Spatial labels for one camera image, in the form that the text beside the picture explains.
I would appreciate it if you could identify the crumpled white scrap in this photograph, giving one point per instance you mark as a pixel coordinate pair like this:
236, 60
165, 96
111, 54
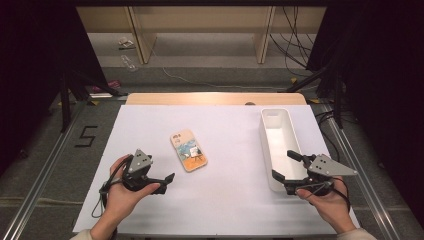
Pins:
125, 42

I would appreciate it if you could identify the person's left hand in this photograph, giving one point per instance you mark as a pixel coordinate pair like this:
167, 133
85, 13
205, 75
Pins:
120, 203

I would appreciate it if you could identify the wooden table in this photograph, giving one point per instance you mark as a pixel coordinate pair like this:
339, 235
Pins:
213, 99

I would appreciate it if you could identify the white plastic storage bin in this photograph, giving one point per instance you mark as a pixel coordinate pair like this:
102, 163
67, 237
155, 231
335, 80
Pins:
281, 146

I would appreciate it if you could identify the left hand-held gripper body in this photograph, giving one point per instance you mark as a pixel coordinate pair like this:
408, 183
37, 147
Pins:
140, 161

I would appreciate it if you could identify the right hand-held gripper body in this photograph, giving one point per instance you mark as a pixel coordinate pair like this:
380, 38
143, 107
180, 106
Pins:
328, 166

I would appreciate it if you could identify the light wooden shelf unit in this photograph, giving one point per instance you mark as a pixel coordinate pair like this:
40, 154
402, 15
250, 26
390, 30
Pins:
200, 20

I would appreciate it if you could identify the clear plastic piece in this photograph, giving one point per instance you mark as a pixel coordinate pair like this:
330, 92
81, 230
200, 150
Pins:
128, 62

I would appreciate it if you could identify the black curtain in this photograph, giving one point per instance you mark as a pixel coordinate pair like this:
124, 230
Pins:
383, 83
33, 66

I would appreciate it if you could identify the pink object on floor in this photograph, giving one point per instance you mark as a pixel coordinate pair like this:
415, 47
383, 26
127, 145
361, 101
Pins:
111, 85

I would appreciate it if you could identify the white table mat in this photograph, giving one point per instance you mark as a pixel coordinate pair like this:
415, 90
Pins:
226, 196

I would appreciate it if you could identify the aluminium floor rail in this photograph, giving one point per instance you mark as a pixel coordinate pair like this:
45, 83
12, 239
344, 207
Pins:
363, 180
36, 186

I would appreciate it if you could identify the person's right hand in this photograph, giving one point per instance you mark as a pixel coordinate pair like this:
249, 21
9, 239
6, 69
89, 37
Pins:
330, 206

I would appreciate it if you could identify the black metal stand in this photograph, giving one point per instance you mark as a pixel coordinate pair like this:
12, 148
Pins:
65, 103
338, 100

